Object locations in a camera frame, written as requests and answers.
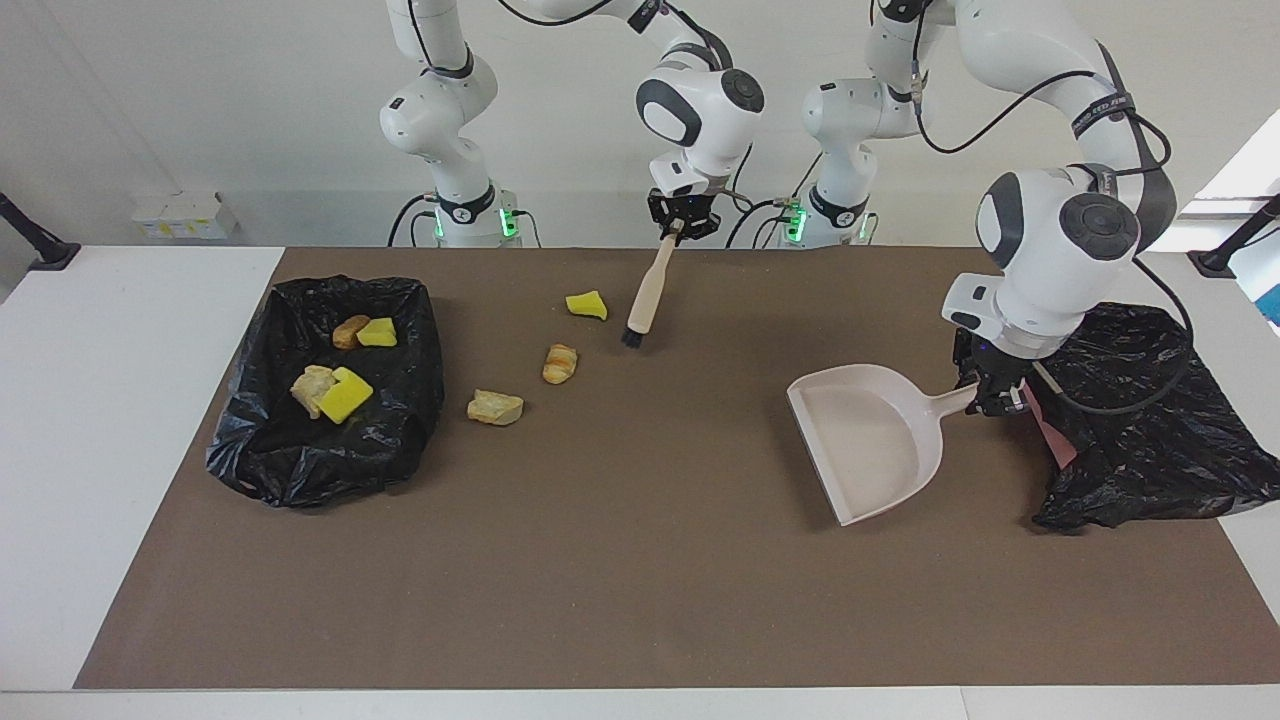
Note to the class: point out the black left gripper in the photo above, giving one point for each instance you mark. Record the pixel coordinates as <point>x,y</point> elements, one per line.
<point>995,362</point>

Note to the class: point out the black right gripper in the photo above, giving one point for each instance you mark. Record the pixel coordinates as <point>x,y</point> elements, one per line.
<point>685,208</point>

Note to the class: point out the beige brush with black bristles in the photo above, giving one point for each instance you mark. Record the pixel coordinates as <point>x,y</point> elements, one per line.
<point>650,290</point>

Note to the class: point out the yellow sponge wedge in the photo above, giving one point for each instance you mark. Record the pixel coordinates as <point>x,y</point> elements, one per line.
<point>587,305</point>

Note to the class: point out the beige plastic dustpan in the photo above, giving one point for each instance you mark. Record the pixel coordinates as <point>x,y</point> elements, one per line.
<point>870,440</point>

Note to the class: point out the orange striped bread roll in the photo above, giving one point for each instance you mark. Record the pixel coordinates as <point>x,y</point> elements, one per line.
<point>559,364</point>

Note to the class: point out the pale beige sponge chunk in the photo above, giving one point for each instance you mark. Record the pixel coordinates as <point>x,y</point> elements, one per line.
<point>495,408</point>
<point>310,388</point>

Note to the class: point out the yellow sponge chunk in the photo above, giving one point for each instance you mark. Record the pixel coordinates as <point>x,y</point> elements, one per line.
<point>347,397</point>
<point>377,333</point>

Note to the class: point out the brown fried nugget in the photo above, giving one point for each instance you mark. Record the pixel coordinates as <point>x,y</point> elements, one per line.
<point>348,332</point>

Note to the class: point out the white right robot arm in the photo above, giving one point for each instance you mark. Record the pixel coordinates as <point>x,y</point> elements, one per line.
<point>700,130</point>

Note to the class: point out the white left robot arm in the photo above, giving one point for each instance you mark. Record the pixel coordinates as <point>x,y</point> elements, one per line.
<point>1050,270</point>

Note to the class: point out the pink plastic bin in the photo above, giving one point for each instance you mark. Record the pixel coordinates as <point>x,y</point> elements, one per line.
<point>1055,440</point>

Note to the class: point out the black bag over pink bin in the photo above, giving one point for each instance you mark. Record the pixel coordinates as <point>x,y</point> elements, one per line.
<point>1150,450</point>

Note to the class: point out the black trash bag bin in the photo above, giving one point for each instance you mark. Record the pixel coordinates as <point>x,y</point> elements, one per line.
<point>330,460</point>

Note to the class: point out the blue object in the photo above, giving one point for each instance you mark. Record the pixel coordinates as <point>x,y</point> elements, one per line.
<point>1273,300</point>

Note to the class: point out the brown table mat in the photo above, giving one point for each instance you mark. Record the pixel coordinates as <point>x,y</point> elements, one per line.
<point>600,600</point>

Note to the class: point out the white wall socket box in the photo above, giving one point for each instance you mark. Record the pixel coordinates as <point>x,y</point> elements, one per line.
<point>185,215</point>

